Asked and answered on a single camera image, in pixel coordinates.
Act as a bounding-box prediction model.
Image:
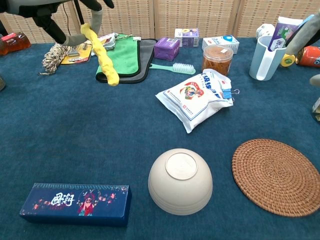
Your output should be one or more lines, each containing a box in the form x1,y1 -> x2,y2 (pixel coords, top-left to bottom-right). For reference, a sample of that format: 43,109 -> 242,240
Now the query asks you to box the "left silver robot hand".
0,0 -> 115,47

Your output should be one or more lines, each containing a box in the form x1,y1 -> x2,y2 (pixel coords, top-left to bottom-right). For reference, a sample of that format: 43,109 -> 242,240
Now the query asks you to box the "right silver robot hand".
284,14 -> 320,87

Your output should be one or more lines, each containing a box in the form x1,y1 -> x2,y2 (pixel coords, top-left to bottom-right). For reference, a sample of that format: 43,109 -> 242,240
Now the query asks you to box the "yellow twisted toy stick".
80,22 -> 120,87

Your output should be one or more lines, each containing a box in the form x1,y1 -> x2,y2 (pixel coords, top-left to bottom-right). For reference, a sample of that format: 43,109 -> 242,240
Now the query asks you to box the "white purple toothpaste tube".
267,16 -> 304,52

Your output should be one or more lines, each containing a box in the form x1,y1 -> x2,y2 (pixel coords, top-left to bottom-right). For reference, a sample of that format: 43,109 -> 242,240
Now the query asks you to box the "orange drink can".
295,45 -> 320,68

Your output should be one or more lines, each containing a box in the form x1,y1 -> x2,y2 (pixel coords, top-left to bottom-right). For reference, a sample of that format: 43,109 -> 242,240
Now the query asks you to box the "black stand pole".
73,0 -> 90,40

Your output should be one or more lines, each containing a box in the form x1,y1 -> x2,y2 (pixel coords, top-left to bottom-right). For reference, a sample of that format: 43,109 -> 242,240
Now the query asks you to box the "razor on yellow card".
60,41 -> 94,65

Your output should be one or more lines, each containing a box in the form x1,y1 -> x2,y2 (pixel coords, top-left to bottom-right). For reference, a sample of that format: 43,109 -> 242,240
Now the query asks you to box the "white and red snack packet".
96,32 -> 118,51

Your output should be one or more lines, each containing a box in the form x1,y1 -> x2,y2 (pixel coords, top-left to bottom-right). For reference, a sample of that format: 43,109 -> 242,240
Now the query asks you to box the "white and blue milk carton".
201,35 -> 240,55

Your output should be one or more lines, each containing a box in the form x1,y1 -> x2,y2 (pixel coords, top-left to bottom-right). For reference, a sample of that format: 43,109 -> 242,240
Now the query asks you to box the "green microfiber cloth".
95,33 -> 141,78

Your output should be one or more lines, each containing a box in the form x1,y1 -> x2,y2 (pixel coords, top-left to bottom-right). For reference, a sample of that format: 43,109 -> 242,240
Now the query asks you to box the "clear jar of orange strips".
201,44 -> 234,77

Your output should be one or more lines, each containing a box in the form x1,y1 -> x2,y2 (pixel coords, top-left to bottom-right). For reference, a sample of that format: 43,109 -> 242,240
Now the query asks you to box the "blue binder clip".
220,87 -> 240,100

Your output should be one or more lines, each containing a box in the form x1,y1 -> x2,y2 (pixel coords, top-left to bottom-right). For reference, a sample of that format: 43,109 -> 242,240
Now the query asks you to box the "grey microfiber cloth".
95,38 -> 158,84

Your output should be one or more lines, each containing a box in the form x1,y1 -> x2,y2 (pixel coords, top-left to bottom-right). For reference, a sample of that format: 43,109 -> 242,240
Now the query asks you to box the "bamboo folding screen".
0,0 -> 320,45

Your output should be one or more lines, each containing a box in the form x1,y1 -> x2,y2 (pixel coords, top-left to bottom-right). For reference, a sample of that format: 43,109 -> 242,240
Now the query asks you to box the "white and purple carton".
174,27 -> 200,48

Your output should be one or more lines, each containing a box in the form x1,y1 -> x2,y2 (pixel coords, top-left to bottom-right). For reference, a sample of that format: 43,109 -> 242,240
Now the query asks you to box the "dark blue table cover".
0,35 -> 320,240

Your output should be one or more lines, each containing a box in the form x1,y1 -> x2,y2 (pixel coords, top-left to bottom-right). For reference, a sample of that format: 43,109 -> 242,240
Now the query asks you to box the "small purple box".
153,37 -> 181,62

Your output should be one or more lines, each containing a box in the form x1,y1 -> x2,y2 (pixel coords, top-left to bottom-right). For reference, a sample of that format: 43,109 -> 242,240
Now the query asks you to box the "mint green brush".
149,62 -> 197,76

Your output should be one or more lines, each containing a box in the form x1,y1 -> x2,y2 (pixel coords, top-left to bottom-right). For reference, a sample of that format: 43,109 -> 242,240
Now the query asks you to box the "white printed sugar bag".
155,68 -> 235,134

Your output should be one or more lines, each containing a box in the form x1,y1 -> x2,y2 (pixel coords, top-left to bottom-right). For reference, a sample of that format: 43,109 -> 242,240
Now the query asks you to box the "round woven rattan coaster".
231,138 -> 320,218

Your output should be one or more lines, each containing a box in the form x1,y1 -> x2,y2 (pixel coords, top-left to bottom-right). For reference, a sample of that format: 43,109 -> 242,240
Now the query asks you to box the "navy printed rectangular box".
19,182 -> 132,228

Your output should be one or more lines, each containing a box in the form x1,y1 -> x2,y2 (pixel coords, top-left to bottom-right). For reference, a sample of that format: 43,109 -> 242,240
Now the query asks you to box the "beige upturned bowl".
147,148 -> 214,216

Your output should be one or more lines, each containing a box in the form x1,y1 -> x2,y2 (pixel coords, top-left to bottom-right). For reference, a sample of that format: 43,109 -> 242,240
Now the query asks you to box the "thin black cable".
62,4 -> 73,42

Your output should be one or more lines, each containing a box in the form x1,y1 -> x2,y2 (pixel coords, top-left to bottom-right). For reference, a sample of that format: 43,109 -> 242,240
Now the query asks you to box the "coiled braided rope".
37,41 -> 69,76

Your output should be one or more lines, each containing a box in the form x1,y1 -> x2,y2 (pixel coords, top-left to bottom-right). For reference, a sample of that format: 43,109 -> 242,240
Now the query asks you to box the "light blue handled cup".
248,35 -> 294,81

